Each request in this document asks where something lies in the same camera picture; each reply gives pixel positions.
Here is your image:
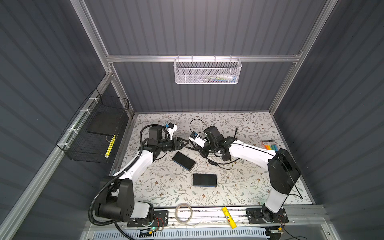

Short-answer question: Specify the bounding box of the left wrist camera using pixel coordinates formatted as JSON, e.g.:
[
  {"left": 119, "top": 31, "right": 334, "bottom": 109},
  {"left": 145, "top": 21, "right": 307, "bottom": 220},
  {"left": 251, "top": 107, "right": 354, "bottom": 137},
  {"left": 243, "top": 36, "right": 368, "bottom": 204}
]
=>
[{"left": 149, "top": 123, "right": 178, "bottom": 142}]

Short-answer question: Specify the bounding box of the black corrugated cable conduit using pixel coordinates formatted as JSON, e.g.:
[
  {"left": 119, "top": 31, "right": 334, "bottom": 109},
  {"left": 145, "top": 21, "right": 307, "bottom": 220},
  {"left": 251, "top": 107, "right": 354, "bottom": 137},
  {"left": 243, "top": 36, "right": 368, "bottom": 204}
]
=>
[{"left": 87, "top": 123, "right": 166, "bottom": 226}]

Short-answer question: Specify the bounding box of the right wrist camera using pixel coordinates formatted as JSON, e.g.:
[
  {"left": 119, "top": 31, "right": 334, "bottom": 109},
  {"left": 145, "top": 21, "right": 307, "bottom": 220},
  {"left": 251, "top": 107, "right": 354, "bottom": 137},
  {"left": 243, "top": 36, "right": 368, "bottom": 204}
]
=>
[{"left": 189, "top": 126, "right": 225, "bottom": 147}]

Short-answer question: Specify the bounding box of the yellow marker in black basket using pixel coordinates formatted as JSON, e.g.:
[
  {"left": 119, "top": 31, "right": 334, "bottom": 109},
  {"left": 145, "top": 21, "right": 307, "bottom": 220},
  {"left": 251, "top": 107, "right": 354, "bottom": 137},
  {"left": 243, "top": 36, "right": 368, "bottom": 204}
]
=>
[{"left": 105, "top": 135, "right": 117, "bottom": 159}]

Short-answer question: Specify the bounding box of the white wire mesh basket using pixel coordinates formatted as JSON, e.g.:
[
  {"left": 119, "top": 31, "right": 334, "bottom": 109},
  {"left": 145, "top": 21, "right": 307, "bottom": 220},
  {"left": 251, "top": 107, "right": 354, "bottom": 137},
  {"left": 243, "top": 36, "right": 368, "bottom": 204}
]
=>
[{"left": 173, "top": 58, "right": 242, "bottom": 85}]

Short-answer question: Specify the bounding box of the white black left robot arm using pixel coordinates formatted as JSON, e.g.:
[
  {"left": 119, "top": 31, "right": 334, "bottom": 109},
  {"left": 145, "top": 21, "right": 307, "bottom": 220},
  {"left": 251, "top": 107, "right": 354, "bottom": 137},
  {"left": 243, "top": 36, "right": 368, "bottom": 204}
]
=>
[{"left": 88, "top": 137, "right": 189, "bottom": 226}]

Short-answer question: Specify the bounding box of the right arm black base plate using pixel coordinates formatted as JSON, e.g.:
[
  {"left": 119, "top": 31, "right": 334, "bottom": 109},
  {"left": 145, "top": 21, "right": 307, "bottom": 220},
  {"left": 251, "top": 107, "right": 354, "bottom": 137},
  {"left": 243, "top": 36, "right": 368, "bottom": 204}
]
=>
[{"left": 246, "top": 206, "right": 289, "bottom": 224}]

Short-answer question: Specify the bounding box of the yellow glue stick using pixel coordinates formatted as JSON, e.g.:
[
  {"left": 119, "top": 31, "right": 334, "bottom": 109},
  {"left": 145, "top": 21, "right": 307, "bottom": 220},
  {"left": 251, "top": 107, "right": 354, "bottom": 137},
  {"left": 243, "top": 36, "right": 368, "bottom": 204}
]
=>
[{"left": 222, "top": 207, "right": 237, "bottom": 229}]

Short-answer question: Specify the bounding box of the black wire mesh basket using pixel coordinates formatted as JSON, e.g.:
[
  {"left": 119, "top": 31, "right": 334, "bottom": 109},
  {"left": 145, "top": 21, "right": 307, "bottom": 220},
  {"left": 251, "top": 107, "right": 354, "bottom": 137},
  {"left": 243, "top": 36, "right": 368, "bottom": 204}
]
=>
[{"left": 56, "top": 90, "right": 130, "bottom": 164}]

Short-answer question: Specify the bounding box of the clear tape ring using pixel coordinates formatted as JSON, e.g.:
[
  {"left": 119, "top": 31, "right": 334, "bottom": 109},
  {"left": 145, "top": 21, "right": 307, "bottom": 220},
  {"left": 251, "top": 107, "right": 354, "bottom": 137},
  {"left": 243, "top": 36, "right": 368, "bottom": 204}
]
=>
[{"left": 174, "top": 203, "right": 194, "bottom": 225}]

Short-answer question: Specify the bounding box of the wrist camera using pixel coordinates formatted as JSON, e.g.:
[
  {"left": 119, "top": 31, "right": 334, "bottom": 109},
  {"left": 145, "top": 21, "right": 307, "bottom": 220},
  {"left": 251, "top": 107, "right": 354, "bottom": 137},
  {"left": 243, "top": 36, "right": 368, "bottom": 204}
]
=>
[
  {"left": 189, "top": 126, "right": 225, "bottom": 147},
  {"left": 149, "top": 123, "right": 178, "bottom": 142}
]

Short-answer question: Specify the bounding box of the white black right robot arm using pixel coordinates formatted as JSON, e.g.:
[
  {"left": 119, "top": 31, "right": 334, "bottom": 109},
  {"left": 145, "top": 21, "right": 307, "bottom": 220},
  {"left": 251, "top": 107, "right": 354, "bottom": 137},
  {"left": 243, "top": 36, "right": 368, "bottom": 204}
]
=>
[{"left": 190, "top": 136, "right": 301, "bottom": 223}]

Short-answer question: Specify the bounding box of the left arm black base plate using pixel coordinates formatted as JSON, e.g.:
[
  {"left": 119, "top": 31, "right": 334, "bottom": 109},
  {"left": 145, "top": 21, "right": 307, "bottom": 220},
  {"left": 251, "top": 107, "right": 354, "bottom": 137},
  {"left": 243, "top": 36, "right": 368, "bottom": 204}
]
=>
[{"left": 127, "top": 210, "right": 169, "bottom": 228}]

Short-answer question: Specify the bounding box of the coloured marker pack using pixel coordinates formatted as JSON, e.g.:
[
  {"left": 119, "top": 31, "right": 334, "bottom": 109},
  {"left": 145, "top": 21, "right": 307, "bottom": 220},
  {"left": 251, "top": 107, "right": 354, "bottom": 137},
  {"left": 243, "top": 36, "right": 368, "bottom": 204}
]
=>
[{"left": 261, "top": 140, "right": 279, "bottom": 151}]

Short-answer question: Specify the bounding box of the black network switch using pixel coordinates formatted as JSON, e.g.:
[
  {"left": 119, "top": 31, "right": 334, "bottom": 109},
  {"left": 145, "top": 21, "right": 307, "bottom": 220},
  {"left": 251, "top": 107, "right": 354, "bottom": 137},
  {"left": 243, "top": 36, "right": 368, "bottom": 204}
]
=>
[
  {"left": 172, "top": 152, "right": 196, "bottom": 172},
  {"left": 193, "top": 174, "right": 217, "bottom": 188}
]

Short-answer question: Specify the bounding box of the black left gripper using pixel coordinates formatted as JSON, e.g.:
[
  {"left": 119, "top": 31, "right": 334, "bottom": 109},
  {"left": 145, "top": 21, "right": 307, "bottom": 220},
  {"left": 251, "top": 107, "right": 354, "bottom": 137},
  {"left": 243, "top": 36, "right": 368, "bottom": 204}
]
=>
[{"left": 158, "top": 137, "right": 189, "bottom": 153}]

